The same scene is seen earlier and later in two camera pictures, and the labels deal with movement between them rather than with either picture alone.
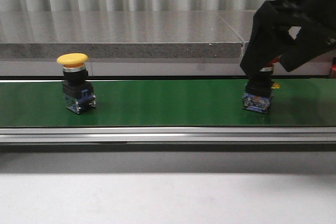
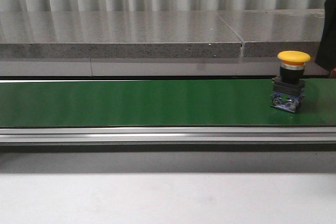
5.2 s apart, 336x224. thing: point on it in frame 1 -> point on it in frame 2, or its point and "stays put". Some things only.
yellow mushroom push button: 77,91 -> 287,93
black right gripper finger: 270,34 -> 326,55
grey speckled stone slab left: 117,34 stays put
